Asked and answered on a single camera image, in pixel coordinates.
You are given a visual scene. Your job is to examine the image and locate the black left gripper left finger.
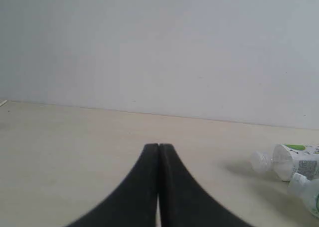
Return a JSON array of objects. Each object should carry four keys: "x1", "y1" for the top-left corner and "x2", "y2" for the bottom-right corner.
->
[{"x1": 69, "y1": 144, "x2": 159, "y2": 227}]

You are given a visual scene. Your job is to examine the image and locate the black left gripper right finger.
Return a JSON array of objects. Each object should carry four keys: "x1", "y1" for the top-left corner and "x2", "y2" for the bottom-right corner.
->
[{"x1": 158, "y1": 144, "x2": 250, "y2": 227}]

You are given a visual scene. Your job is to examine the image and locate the white bottle green round label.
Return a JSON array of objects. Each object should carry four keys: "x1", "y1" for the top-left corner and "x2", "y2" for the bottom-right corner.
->
[{"x1": 288, "y1": 173, "x2": 319, "y2": 218}]

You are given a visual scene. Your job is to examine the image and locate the clear bottle white square label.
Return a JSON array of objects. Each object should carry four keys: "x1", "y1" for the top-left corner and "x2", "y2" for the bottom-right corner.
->
[{"x1": 250, "y1": 144, "x2": 319, "y2": 182}]

